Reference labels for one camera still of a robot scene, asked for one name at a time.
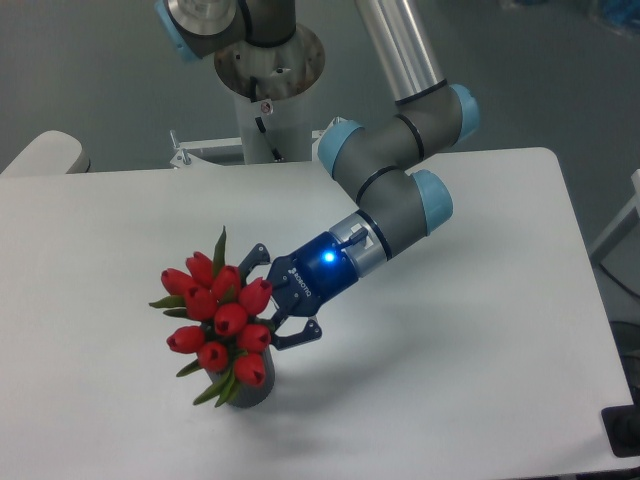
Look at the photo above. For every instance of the beige chair backrest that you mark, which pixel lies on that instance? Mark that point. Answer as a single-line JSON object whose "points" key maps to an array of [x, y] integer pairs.
{"points": [[51, 153]]}

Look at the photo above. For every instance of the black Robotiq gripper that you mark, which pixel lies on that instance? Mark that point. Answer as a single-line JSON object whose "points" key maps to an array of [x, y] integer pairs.
{"points": [[302, 282]]}

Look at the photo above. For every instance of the red tulip bouquet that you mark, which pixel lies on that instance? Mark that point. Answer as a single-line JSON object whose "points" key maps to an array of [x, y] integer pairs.
{"points": [[210, 295]]}

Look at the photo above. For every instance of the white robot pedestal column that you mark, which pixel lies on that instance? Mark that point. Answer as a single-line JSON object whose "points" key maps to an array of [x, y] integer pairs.
{"points": [[271, 88]]}

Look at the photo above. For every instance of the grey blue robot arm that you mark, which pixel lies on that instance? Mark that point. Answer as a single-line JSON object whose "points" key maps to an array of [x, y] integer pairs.
{"points": [[397, 203]]}

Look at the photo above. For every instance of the white pedestal base frame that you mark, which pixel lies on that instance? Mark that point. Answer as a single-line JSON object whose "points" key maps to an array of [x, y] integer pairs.
{"points": [[223, 152]]}

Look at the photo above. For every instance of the black cable grommet box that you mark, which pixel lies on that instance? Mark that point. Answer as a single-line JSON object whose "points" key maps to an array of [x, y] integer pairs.
{"points": [[622, 428]]}

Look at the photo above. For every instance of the white furniture frame right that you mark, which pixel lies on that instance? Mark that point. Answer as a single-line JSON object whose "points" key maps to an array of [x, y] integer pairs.
{"points": [[611, 236]]}

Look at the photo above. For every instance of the dark grey ribbed vase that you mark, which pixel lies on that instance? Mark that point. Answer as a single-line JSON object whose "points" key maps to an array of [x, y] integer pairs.
{"points": [[241, 368]]}

